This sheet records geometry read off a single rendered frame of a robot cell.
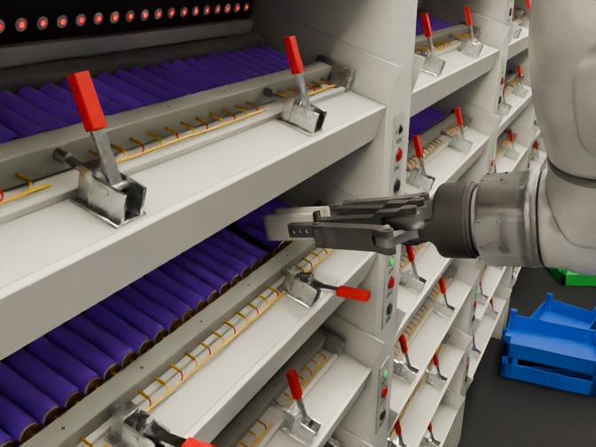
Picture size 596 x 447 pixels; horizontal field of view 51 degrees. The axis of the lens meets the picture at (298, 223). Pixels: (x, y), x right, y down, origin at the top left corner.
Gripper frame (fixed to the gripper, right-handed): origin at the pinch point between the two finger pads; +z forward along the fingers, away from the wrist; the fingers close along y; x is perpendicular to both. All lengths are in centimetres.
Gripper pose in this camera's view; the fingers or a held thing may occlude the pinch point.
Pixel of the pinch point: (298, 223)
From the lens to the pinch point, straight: 69.8
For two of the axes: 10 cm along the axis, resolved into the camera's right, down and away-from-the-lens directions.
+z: -8.7, 0.2, 5.0
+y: -4.7, 3.3, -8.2
